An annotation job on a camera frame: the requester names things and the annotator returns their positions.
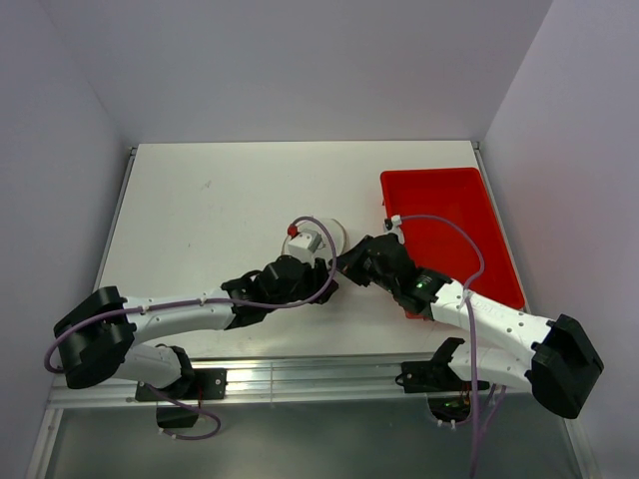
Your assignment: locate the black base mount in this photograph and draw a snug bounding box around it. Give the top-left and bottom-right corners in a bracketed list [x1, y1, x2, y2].
[134, 368, 227, 441]
[394, 360, 471, 425]

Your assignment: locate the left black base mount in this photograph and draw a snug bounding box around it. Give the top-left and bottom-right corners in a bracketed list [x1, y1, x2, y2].
[134, 368, 227, 441]

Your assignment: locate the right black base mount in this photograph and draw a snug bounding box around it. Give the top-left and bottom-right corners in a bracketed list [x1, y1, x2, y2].
[394, 360, 471, 425]

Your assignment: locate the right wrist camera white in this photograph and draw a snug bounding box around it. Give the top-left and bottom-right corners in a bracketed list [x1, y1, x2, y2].
[383, 215, 405, 244]

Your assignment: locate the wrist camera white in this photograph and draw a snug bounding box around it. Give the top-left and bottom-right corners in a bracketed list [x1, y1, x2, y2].
[383, 215, 405, 244]
[284, 224, 322, 264]

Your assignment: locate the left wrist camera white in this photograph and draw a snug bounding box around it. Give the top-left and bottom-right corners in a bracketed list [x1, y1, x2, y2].
[284, 224, 322, 264]

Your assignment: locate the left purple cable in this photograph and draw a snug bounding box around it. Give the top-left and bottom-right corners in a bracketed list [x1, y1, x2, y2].
[44, 215, 338, 441]

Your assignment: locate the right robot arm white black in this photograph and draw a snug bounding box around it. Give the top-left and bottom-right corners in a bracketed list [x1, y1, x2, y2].
[336, 234, 604, 419]

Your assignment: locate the aluminium frame rail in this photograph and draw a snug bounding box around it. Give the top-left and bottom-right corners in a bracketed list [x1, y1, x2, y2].
[47, 345, 530, 409]

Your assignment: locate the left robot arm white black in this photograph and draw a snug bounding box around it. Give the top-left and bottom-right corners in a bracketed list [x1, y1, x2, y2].
[44, 255, 338, 398]

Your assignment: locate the red plastic tray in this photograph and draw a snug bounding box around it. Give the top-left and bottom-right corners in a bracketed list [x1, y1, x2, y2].
[380, 168, 525, 309]

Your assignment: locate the white mesh laundry bag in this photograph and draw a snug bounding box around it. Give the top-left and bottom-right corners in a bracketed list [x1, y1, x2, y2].
[281, 217, 348, 261]

